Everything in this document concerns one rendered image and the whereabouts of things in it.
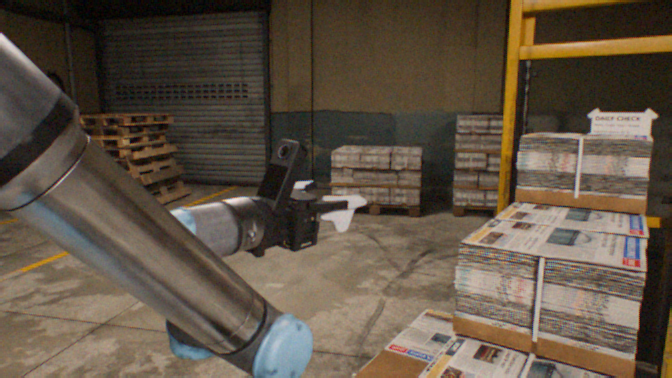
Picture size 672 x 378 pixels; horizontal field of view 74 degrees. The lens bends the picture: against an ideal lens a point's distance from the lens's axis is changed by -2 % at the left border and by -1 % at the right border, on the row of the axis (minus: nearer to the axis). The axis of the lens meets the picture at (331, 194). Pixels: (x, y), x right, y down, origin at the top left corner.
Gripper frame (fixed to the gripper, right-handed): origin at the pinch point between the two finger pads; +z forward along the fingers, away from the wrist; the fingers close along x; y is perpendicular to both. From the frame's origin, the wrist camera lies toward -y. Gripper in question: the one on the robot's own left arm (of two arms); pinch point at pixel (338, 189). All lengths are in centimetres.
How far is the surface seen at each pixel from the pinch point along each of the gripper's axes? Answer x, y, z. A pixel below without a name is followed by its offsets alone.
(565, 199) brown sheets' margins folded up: 19, 12, 97
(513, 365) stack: 28, 37, 33
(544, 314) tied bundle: 30, 26, 40
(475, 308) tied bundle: 16, 31, 38
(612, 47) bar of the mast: 12, -41, 152
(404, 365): -5, 65, 50
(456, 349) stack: 16, 39, 31
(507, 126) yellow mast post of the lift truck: -21, -4, 147
